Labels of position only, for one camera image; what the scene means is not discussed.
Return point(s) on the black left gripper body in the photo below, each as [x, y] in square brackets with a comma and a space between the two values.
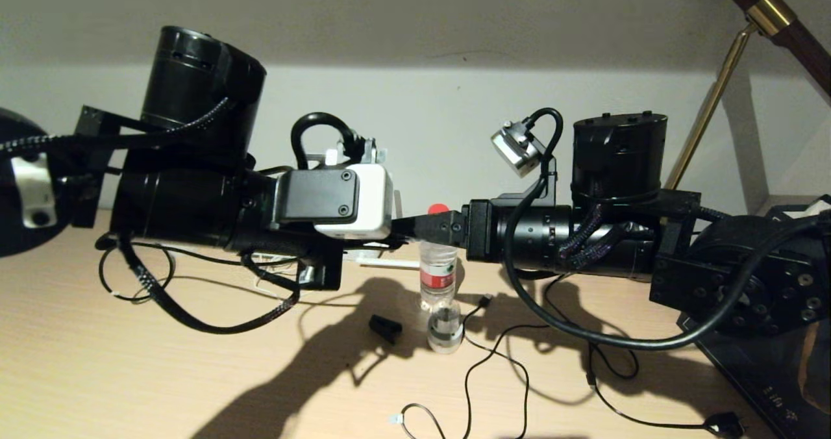
[324, 263]

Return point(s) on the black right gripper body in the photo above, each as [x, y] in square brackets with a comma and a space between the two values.
[479, 228]

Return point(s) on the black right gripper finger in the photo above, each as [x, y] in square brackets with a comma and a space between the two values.
[441, 233]
[445, 216]

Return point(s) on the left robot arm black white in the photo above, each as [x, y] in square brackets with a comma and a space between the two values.
[188, 205]

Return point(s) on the white wifi router with antennas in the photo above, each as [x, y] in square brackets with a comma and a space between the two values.
[389, 264]

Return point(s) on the clear water bottle red cap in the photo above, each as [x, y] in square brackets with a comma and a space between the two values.
[438, 276]

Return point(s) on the small black plastic clip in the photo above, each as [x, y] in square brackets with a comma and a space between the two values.
[384, 327]

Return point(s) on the small white clear-dome humidifier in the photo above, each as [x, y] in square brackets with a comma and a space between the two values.
[445, 335]

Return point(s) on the dark blue gift bag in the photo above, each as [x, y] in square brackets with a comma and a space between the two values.
[766, 393]

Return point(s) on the brass desk lamp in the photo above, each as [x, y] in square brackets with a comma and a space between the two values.
[769, 12]

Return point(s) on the black left camera bracket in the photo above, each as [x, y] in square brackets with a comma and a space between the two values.
[318, 195]

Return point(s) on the black camera bracket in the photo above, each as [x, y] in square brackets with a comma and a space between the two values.
[318, 195]
[539, 189]

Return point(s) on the black right camera bracket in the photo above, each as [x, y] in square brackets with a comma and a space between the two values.
[539, 189]

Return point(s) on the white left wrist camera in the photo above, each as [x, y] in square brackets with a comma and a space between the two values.
[370, 199]

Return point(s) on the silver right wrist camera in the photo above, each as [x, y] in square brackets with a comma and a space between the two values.
[516, 150]

